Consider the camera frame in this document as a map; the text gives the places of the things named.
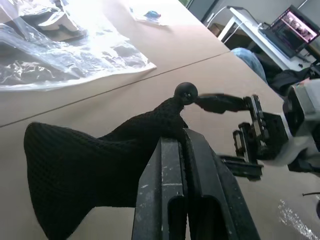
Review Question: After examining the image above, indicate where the small blue object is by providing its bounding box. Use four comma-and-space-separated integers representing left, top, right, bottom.
144, 9, 161, 20

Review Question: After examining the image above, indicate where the white desk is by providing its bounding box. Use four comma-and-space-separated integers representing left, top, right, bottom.
216, 6, 301, 73

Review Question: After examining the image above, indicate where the person's leg in jeans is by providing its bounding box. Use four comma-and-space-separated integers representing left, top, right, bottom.
229, 47, 269, 84

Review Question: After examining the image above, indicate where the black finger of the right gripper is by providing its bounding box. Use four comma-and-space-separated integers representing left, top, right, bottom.
218, 153, 265, 181
194, 93, 252, 115

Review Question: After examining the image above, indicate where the black mesh drawstring pouch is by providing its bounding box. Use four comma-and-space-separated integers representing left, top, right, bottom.
23, 81, 200, 240

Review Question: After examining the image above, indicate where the open laptop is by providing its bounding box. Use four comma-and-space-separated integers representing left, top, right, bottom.
258, 4, 320, 60

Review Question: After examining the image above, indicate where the brown cardboard box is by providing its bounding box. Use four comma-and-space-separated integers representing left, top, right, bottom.
211, 23, 227, 37

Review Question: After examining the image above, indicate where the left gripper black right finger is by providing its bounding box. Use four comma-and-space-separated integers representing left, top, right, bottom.
183, 128, 261, 240

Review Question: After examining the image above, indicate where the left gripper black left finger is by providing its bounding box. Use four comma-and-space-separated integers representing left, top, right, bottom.
130, 136, 189, 240

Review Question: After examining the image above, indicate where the small clear plastic wrap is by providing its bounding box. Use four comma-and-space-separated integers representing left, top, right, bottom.
276, 198, 320, 240

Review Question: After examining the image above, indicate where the black bag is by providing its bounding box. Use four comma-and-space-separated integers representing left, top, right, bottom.
253, 51, 317, 97

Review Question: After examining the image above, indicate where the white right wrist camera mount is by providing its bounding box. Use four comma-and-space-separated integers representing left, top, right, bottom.
279, 78, 320, 168

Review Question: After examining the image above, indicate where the large clear plastic bag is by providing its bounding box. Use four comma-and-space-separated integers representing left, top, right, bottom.
0, 0, 158, 92

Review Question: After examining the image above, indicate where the torn cardboard piece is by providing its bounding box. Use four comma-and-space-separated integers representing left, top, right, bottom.
37, 11, 87, 42

